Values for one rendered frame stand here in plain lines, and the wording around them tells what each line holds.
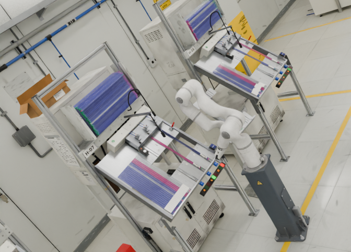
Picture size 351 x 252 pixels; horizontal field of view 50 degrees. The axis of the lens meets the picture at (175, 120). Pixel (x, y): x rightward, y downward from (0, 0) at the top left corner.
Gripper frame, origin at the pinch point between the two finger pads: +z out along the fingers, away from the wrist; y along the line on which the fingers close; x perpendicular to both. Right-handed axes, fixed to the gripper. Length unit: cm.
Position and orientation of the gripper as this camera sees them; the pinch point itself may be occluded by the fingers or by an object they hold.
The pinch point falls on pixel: (218, 157)
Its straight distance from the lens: 299.4
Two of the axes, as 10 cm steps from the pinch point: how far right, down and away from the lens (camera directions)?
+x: -8.4, -4.8, 2.6
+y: 5.4, -6.3, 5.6
